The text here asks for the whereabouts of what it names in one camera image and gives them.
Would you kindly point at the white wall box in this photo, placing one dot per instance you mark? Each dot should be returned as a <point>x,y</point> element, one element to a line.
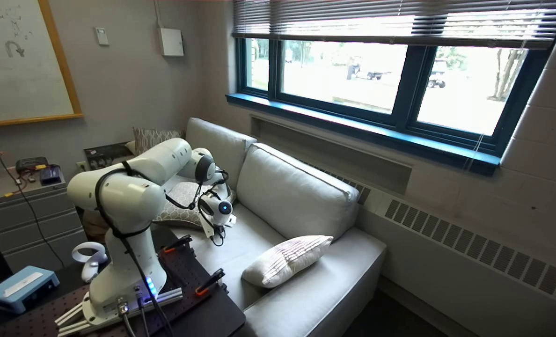
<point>171,43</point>

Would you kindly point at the wood-framed whiteboard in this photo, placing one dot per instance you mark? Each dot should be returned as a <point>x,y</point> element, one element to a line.
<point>21,63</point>

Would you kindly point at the small cream pillow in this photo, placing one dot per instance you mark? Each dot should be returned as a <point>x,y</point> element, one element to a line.
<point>287,260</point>

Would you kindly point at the white VR controller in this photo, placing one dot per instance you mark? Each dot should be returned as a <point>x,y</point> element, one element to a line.
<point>88,254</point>

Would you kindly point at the blue electronics box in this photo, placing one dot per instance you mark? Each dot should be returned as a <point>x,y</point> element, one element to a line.
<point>21,290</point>

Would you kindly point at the dark flat device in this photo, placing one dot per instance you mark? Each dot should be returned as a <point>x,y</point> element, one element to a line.
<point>51,177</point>

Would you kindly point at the orange-black clamp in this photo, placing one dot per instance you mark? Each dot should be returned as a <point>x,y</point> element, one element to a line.
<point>210,282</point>
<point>176,245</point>

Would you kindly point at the dark brown box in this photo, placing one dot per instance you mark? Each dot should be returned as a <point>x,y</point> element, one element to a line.
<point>32,166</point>

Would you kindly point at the gray drawer cabinet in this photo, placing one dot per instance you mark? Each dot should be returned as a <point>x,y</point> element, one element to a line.
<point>15,226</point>

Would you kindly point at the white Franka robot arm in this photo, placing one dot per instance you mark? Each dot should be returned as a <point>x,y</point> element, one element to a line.
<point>128,207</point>

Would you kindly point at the white wall switch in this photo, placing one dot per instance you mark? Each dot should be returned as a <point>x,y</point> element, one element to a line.
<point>101,37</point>

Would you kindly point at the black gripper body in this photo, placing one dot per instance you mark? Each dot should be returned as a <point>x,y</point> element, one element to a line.
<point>216,230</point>

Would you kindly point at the dark window blinds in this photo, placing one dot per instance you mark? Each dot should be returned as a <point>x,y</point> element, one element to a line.
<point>414,20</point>

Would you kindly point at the wall radiator grille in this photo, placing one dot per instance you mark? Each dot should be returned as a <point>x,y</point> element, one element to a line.
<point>476,250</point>

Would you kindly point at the diamond-patterned gray pillow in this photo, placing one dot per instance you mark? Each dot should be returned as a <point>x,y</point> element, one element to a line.
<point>152,140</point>

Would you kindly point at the blue-framed wide window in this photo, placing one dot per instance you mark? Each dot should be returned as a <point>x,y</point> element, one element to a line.
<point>414,87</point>

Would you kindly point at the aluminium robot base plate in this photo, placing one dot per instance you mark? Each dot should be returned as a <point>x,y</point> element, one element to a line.
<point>83,316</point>

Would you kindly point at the light gray couch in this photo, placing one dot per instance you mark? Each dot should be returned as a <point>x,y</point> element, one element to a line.
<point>326,293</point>

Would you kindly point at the black robot table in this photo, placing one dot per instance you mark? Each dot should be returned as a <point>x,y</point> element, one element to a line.
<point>208,316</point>

